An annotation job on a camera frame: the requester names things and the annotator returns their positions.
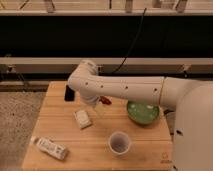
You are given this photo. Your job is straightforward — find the black hanging cable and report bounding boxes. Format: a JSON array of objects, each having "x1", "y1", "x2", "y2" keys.
[{"x1": 109, "y1": 7, "x2": 147, "y2": 75}]

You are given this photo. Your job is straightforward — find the white plastic bottle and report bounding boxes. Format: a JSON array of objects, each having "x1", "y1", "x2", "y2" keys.
[{"x1": 30, "y1": 136, "x2": 69, "y2": 160}]

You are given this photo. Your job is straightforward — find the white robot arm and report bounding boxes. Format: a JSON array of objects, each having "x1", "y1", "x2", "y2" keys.
[{"x1": 68, "y1": 60, "x2": 213, "y2": 171}]

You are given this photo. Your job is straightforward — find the white sponge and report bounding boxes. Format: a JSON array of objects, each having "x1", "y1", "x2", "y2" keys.
[{"x1": 74, "y1": 110, "x2": 92, "y2": 129}]

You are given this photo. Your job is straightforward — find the green bowl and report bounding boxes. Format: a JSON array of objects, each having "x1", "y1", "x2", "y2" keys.
[{"x1": 127, "y1": 101, "x2": 160, "y2": 125}]

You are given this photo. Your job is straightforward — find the black rectangular phone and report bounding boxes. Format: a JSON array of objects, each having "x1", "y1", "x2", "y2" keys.
[{"x1": 64, "y1": 86, "x2": 75, "y2": 101}]

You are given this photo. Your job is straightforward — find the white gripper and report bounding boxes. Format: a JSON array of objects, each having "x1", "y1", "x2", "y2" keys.
[{"x1": 80, "y1": 92, "x2": 106, "y2": 116}]

